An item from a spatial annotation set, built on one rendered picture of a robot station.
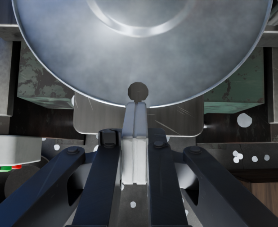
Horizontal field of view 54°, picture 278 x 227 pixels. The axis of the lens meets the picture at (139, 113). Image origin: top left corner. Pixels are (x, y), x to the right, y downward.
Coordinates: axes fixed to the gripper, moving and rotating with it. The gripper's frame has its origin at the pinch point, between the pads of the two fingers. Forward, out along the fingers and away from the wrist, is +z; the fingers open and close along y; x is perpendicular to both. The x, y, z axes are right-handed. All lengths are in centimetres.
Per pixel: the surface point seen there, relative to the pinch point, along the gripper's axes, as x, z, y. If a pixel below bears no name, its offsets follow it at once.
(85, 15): 8.2, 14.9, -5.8
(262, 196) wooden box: -35, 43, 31
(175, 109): -1.4, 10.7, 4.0
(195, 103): -0.8, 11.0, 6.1
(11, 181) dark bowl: -50, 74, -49
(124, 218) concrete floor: -63, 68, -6
